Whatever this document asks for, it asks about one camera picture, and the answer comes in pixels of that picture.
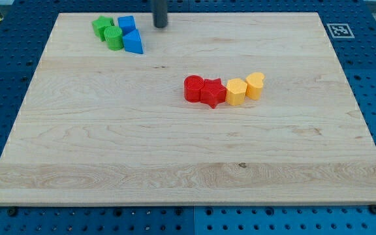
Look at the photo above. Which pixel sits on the green cylinder block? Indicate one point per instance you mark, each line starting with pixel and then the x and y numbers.
pixel 114 37

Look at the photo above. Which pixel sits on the yellow heart block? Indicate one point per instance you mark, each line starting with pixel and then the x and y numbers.
pixel 255 84

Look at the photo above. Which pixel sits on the blue triangle block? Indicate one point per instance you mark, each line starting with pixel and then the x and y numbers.
pixel 133 42

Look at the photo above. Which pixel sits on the blue cube block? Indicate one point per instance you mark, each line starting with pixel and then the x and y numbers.
pixel 126 23

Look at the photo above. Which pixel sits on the red star block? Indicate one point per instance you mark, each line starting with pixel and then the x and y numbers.
pixel 213 92

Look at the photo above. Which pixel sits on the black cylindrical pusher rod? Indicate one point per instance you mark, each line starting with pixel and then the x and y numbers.
pixel 159 9

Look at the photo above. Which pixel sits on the white fiducial marker tag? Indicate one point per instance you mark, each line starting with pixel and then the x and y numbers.
pixel 340 31

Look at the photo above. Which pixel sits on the yellow hexagon block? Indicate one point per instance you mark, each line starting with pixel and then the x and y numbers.
pixel 236 89

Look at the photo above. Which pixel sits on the red cylinder block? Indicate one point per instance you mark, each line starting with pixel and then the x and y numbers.
pixel 192 88

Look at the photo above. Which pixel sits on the light wooden board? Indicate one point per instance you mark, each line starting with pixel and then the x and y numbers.
pixel 111 128

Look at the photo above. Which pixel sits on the green star block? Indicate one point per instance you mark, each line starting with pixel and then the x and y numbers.
pixel 100 24

